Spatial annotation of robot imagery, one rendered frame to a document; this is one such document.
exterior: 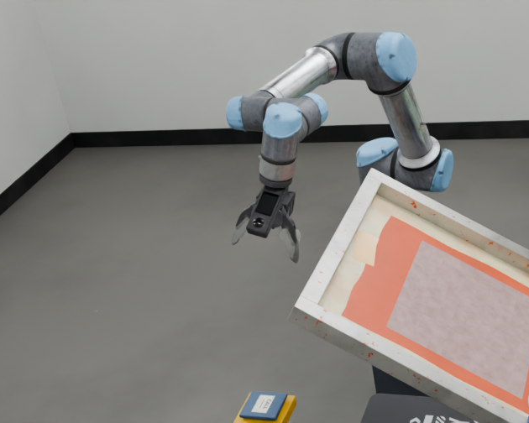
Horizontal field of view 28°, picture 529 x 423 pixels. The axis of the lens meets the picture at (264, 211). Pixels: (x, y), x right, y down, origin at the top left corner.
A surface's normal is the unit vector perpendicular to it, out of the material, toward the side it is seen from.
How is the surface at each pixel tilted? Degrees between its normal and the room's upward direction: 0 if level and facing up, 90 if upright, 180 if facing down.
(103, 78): 90
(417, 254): 32
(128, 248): 0
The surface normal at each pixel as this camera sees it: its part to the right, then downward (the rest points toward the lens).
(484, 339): 0.34, -0.74
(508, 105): -0.33, 0.48
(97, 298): -0.18, -0.87
